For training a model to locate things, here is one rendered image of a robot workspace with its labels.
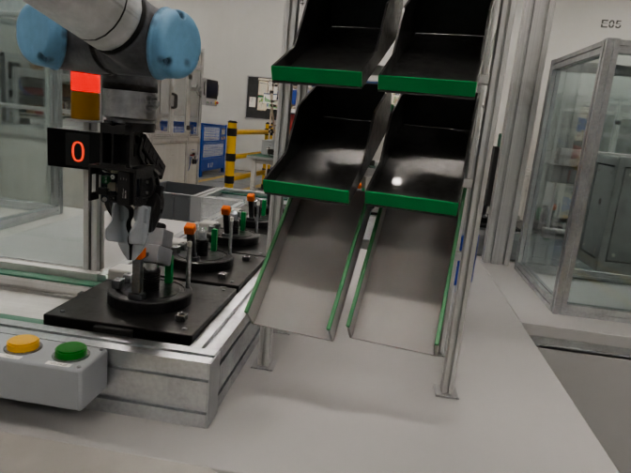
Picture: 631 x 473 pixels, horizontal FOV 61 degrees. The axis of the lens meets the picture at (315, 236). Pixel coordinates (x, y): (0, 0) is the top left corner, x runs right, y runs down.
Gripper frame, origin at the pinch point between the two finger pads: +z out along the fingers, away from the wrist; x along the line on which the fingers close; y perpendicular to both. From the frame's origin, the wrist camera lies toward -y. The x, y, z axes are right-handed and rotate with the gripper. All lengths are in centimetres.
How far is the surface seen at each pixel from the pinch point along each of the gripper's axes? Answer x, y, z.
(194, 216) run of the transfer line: -34, -123, 19
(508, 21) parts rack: 53, -10, -40
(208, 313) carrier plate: 11.5, -4.0, 10.3
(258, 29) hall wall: -259, -1096, -193
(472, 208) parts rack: 52, -10, -11
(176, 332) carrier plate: 9.4, 5.1, 10.3
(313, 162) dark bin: 26.0, -8.2, -16.0
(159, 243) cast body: 1.6, -5.9, -0.1
